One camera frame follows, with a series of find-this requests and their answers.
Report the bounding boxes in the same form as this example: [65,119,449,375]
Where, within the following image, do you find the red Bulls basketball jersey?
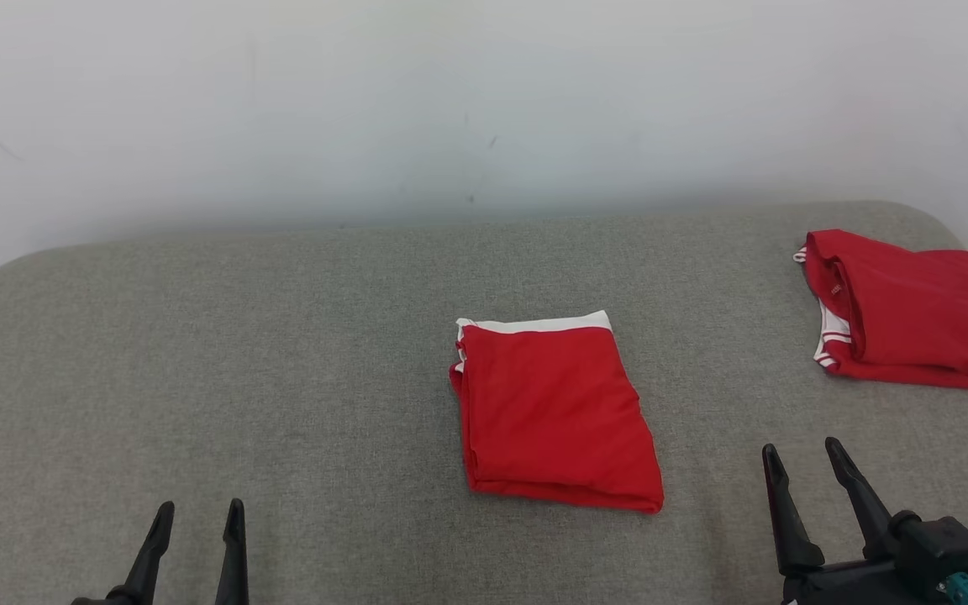
[793,229,968,396]

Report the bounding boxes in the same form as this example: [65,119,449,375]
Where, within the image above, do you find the grey fabric sofa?
[0,200,968,605]

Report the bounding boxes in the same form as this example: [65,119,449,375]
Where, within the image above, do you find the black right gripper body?
[778,511,968,605]

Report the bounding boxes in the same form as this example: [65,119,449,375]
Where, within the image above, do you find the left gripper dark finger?
[215,498,250,605]
[118,502,176,605]

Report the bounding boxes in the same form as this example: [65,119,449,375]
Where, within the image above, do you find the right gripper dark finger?
[761,444,825,577]
[825,437,897,560]

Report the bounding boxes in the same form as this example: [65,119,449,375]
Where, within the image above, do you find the red shorts with white trim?
[449,310,665,514]

